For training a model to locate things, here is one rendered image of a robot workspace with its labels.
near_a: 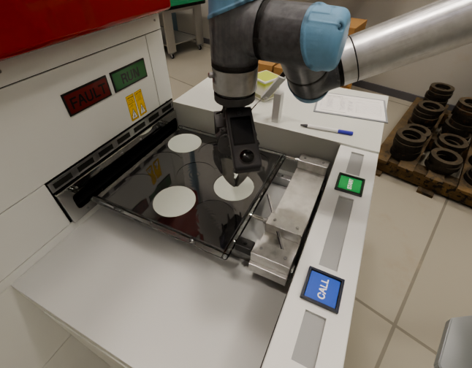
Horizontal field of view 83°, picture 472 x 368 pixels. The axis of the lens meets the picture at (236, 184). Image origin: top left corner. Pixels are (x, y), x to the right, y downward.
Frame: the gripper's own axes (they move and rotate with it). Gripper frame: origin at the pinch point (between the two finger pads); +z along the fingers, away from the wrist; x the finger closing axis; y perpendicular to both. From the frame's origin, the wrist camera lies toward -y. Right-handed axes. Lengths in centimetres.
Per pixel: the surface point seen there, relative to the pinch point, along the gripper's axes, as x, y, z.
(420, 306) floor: -94, -1, 96
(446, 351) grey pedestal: -32.7, -33.4, 14.2
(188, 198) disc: 10.8, 3.0, 6.2
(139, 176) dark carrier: 23.3, 13.3, 6.5
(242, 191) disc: -2.1, 3.7, 6.3
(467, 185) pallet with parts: -165, 62, 81
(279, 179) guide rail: -14.7, 12.7, 12.3
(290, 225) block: -10.4, -8.6, 5.5
